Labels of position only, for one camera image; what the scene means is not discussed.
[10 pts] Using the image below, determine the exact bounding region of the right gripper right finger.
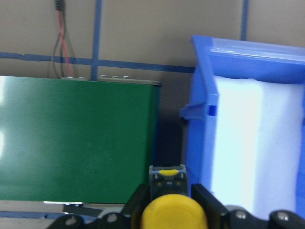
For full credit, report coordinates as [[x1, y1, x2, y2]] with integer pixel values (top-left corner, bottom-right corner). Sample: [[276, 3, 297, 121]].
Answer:
[[191, 184, 229, 229]]

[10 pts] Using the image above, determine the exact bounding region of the right white foam pad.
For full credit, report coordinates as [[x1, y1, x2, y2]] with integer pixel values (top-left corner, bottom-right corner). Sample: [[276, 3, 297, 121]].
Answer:
[[212, 76, 305, 219]]

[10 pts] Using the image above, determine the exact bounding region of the green conveyor belt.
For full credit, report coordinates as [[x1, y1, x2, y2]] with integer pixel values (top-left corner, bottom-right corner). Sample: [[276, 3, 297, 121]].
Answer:
[[0, 76, 161, 204]]

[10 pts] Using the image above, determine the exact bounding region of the red black wire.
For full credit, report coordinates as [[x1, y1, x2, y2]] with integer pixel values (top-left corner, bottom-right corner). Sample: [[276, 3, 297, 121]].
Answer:
[[49, 0, 78, 79]]

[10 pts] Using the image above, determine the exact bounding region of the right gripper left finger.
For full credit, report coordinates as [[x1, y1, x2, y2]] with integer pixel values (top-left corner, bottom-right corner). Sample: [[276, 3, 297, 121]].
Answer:
[[121, 184, 151, 229]]

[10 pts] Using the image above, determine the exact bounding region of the yellow push button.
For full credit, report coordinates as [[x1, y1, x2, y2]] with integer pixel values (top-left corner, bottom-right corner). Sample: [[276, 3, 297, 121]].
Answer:
[[140, 164, 208, 229]]

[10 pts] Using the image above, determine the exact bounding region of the right blue plastic bin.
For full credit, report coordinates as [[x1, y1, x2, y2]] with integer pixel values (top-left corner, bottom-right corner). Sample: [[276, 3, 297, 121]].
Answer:
[[180, 35, 305, 219]]

